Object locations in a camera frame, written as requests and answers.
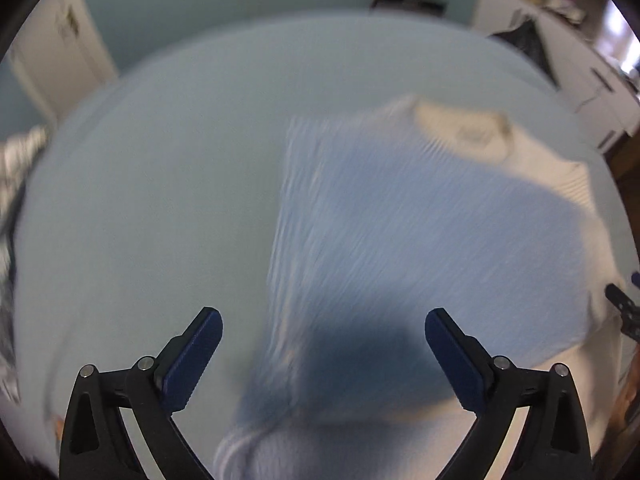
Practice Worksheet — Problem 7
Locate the blue and cream knit sweater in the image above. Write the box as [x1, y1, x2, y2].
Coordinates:
[213, 99, 622, 479]

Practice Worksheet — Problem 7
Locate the white cabinet unit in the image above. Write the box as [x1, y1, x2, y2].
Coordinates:
[472, 0, 639, 153]

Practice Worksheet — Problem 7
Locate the teal bed sheet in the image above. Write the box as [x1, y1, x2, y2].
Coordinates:
[1, 13, 634, 479]

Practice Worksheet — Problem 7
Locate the black garbage bag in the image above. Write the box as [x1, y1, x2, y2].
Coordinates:
[490, 15, 560, 90]

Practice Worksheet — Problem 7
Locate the grey crumpled cloth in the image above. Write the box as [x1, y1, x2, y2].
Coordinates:
[1, 126, 49, 404]

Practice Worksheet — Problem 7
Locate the white door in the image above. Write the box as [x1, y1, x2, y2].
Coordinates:
[9, 0, 118, 125]

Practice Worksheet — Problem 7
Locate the black box by wall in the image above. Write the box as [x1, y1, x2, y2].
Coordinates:
[369, 0, 447, 18]

